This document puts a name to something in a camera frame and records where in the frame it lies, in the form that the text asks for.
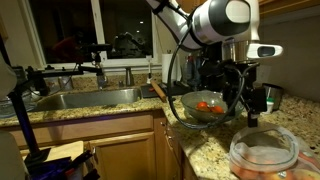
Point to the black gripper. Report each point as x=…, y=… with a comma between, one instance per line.
x=248, y=86

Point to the clear plastic zip bag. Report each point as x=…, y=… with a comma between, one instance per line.
x=263, y=156

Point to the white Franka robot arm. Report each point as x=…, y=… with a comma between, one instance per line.
x=213, y=20

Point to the dark red peach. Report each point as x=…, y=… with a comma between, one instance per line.
x=243, y=173

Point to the clear glass bowl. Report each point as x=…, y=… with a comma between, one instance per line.
x=193, y=113

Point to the pale pink peach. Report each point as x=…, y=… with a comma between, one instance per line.
x=306, y=175

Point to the small bottle green cap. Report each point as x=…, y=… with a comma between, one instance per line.
x=270, y=106

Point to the stainless steel tumbler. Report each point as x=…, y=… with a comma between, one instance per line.
x=276, y=95

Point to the orange round fruit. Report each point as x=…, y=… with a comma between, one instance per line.
x=201, y=105

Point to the black kitchen appliance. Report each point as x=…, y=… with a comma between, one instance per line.
x=211, y=78

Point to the dark plastic bottle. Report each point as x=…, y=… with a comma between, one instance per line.
x=190, y=71

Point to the black cutting board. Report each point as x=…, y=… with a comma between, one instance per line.
x=176, y=90

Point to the wooden base cabinet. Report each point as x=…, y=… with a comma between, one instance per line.
x=173, y=150

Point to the white paper towel roll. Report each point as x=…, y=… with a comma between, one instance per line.
x=170, y=68

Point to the white dish brush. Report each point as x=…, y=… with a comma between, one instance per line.
x=149, y=68

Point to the light wooden cabinet door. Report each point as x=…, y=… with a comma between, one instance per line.
x=290, y=6
x=188, y=5

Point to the steel faucet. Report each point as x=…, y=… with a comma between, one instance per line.
x=129, y=76

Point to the wooden sink cabinet door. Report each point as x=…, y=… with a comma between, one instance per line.
x=123, y=156

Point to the stainless steel sink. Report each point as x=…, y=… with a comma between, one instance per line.
x=86, y=98

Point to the wooden sink drawer panel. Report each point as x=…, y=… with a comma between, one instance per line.
x=83, y=130

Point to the white framed window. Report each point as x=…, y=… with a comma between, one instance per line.
x=96, y=20

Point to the clear glass dish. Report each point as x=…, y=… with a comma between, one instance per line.
x=15, y=106

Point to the black camera bar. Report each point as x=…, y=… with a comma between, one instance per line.
x=96, y=47

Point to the black camera tripod stand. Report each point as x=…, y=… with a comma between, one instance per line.
x=25, y=126

